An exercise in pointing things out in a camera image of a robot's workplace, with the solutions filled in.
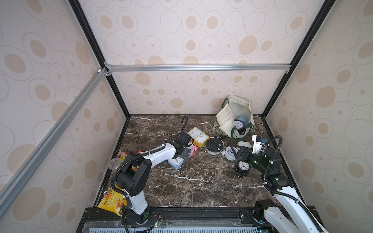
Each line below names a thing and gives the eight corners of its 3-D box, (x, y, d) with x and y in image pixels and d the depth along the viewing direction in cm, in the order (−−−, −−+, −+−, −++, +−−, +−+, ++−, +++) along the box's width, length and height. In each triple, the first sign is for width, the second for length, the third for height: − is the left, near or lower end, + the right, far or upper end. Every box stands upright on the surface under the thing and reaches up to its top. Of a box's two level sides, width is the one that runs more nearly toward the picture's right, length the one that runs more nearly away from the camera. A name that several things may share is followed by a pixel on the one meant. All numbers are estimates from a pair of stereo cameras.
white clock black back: (206, 155, 98) (207, 151, 94) (205, 140, 106) (205, 136, 102) (223, 155, 98) (225, 151, 94) (221, 140, 106) (222, 136, 102)
